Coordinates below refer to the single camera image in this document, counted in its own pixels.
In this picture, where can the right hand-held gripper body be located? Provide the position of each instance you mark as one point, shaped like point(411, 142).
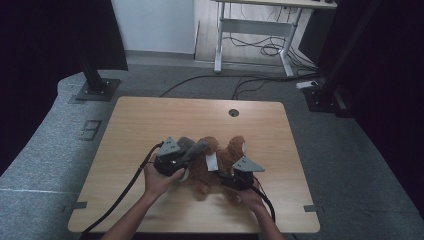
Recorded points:
point(245, 178)

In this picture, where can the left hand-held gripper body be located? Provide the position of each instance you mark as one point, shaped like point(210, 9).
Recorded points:
point(168, 161)

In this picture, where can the brown teddy bear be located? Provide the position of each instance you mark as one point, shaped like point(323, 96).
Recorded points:
point(203, 176)

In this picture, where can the person's right hand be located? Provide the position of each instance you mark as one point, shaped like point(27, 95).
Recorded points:
point(253, 198)

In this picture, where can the person's left hand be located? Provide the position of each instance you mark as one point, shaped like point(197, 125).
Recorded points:
point(156, 183)

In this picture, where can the grey tape strip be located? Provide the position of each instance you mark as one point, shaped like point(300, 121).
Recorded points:
point(76, 206)
point(313, 208)

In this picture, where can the dark floor socket plate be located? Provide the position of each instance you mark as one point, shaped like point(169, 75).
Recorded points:
point(90, 130)

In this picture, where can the left black stand base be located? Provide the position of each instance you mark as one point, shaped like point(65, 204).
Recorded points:
point(95, 85)

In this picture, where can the white power strip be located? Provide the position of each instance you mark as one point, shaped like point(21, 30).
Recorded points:
point(306, 84)

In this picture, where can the black metal stand with base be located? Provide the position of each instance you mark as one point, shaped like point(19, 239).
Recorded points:
point(325, 95)

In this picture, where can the black computer case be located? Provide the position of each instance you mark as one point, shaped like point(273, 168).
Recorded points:
point(311, 36)

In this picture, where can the black curtain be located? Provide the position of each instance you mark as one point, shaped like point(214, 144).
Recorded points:
point(390, 83)
point(40, 66)

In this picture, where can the white desk frame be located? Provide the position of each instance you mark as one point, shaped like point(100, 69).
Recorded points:
point(256, 27)

